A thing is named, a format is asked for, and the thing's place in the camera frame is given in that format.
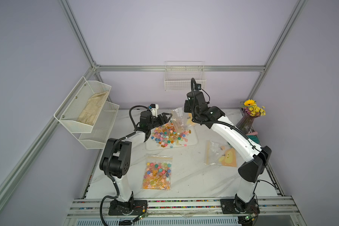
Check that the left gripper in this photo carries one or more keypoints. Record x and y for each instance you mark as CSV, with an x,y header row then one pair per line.
x,y
165,120

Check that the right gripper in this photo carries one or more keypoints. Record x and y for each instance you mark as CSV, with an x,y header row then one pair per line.
x,y
189,109

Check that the small ziploc bag of candies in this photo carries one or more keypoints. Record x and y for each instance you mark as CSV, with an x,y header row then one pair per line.
x,y
219,154

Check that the large ziploc bag of candies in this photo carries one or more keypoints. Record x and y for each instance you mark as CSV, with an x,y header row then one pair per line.
x,y
158,172

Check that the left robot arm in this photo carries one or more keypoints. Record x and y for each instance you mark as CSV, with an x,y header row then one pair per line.
x,y
116,156

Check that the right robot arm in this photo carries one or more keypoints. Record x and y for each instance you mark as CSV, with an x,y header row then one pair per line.
x,y
254,155

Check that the poured candies pile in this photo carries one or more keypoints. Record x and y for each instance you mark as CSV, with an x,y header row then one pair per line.
x,y
167,137

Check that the white plastic tray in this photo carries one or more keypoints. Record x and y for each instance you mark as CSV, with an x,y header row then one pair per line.
x,y
193,140

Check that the dark glass vase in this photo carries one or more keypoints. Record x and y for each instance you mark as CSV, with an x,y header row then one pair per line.
x,y
245,124

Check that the yellow flower bouquet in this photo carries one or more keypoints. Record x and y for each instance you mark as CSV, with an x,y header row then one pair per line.
x,y
251,108

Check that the lower white mesh shelf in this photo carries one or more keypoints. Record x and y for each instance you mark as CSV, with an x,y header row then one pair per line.
x,y
97,139

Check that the white mesh shelf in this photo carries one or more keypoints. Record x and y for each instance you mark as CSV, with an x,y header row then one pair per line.
x,y
97,139
72,111

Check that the purple pink object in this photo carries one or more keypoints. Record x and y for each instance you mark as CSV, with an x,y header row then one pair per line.
x,y
253,133

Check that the beige cloth glove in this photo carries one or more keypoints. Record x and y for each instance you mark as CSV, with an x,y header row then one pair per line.
x,y
92,108

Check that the green rubber glove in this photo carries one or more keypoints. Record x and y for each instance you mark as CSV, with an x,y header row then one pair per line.
x,y
254,138

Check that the upper white mesh shelf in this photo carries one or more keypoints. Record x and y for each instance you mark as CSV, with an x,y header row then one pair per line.
x,y
72,111

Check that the white wire wall basket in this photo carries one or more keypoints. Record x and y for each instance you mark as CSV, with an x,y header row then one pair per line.
x,y
178,74

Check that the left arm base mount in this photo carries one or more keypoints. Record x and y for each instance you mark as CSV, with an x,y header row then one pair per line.
x,y
130,208

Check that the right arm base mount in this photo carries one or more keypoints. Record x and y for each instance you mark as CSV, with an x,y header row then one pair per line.
x,y
237,206

